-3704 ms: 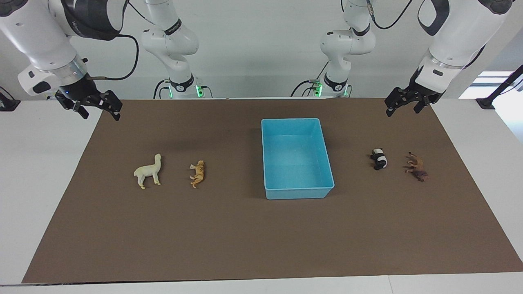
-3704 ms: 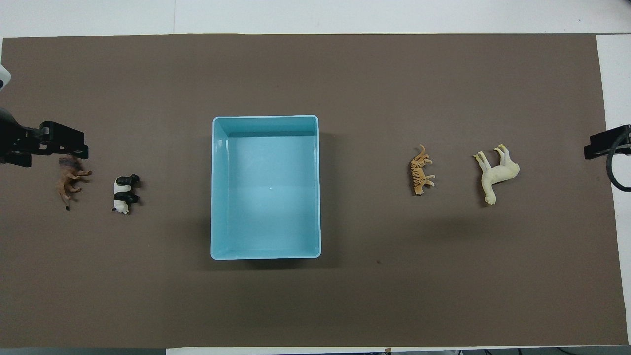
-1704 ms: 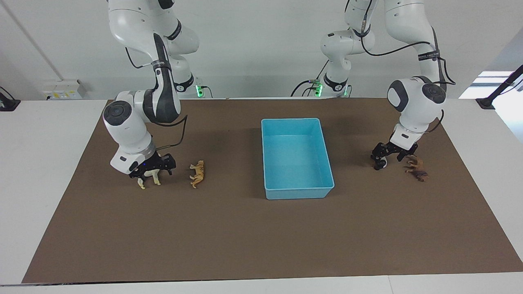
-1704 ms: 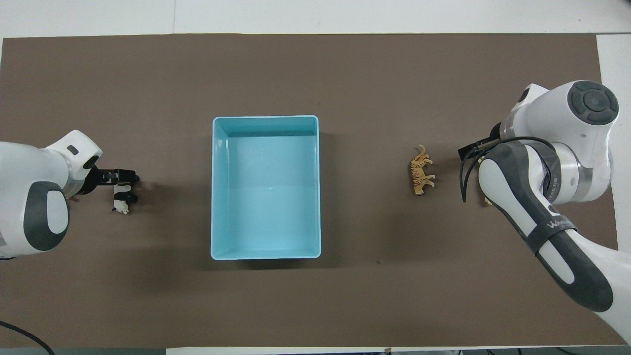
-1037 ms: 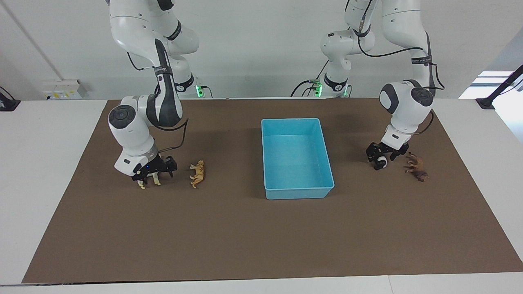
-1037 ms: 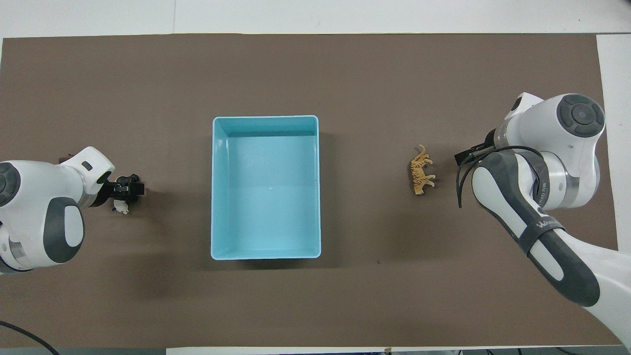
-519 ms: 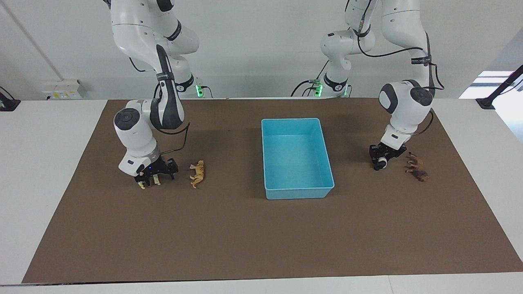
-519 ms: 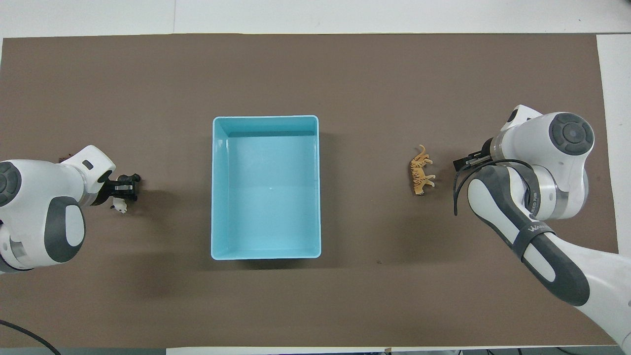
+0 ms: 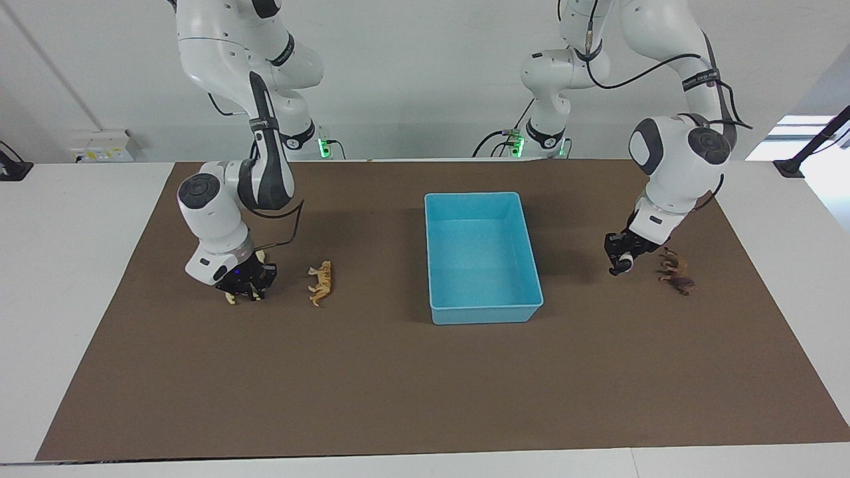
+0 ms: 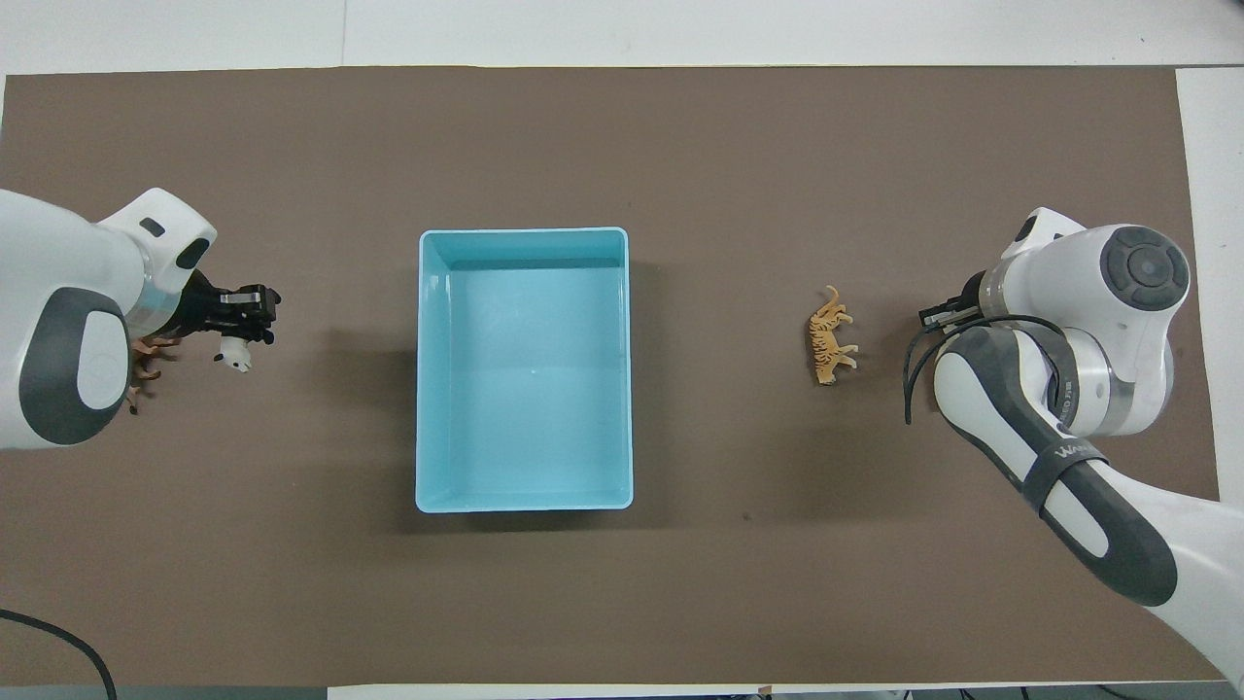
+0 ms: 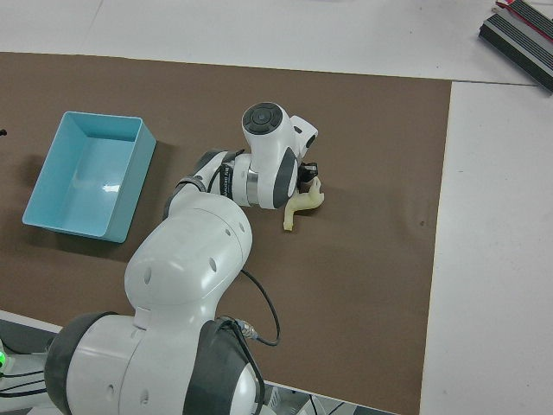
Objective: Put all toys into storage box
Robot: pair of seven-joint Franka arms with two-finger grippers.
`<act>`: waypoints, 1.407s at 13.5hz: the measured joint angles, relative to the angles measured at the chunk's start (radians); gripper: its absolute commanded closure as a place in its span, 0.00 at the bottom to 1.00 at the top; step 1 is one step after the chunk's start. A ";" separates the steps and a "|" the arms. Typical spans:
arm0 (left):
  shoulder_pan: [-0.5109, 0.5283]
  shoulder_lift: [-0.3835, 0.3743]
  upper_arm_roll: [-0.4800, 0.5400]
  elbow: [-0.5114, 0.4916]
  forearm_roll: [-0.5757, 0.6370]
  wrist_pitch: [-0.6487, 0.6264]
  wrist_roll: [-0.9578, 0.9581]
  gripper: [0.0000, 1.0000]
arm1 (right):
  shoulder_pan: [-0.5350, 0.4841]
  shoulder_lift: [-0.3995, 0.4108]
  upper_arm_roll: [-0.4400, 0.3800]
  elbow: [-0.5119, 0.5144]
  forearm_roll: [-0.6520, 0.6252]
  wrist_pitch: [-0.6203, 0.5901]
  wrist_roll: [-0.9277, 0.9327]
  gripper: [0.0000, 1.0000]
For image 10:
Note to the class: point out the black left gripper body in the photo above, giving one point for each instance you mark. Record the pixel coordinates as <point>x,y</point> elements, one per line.
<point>204,306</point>

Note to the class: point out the brown lion toy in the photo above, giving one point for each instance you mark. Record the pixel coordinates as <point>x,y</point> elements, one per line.
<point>148,365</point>

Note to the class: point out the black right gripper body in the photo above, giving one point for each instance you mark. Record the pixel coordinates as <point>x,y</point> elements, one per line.
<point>957,301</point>

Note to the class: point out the orange striped tiger toy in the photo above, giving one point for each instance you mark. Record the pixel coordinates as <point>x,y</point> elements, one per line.
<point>826,345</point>

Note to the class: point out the black and white panda toy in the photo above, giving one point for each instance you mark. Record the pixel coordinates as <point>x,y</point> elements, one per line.
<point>236,355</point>

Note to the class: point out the light blue storage box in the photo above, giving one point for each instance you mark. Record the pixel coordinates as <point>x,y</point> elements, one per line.
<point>525,389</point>

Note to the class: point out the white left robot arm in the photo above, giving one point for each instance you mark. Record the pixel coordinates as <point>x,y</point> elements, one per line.
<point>68,311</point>

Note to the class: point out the brown table mat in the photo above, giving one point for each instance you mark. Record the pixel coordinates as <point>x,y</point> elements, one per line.
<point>739,175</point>

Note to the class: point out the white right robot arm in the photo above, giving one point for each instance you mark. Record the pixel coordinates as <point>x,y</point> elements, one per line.
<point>1088,389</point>

